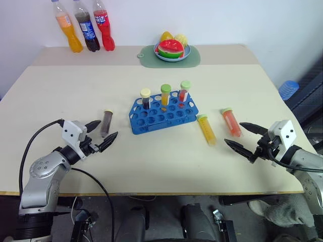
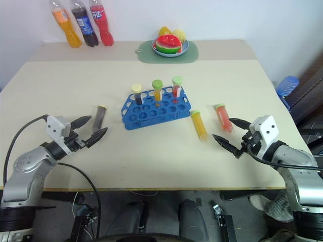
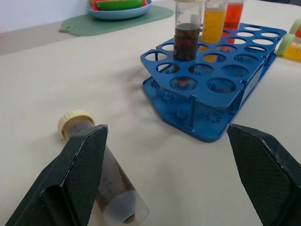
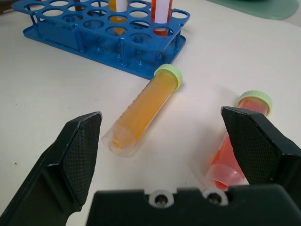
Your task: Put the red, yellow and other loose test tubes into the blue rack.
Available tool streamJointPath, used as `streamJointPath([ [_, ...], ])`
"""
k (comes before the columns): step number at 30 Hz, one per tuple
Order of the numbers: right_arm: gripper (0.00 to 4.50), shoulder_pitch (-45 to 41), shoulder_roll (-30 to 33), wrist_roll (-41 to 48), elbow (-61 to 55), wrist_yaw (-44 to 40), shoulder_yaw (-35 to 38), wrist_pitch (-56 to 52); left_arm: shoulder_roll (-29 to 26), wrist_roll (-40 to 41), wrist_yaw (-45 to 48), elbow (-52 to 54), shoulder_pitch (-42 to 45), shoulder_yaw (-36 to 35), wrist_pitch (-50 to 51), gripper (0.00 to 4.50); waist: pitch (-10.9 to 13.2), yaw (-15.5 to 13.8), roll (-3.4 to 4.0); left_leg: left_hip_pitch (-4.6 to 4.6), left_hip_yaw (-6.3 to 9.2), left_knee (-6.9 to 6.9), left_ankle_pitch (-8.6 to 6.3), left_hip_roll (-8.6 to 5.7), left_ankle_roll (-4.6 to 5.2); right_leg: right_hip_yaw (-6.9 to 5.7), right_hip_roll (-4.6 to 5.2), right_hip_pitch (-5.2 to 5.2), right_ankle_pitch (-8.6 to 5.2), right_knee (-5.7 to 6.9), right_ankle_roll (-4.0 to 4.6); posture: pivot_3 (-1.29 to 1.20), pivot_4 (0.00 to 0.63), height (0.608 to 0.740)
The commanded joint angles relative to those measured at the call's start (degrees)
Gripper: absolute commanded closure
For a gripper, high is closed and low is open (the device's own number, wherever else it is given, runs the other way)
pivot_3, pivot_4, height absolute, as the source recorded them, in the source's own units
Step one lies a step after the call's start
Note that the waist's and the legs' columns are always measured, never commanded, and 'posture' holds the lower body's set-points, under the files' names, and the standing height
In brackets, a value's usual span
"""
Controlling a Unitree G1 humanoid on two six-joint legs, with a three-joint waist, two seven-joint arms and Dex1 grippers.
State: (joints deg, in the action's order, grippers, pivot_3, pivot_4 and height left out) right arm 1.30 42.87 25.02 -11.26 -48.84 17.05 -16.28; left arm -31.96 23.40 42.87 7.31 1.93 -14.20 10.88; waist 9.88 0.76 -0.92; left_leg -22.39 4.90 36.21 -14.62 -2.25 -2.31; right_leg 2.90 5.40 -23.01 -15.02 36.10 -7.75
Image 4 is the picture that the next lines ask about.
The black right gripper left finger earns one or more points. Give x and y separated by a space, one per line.
58 164

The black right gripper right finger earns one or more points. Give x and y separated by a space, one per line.
261 148

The red liquid green-capped tube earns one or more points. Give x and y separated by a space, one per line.
225 155

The orange liquid green-capped tube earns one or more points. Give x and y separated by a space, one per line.
145 108

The blue test tube rack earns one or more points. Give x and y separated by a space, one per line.
103 33

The orange liquid labelled tube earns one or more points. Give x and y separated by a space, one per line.
117 11

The red liquid labelled tube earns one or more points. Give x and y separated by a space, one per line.
161 16

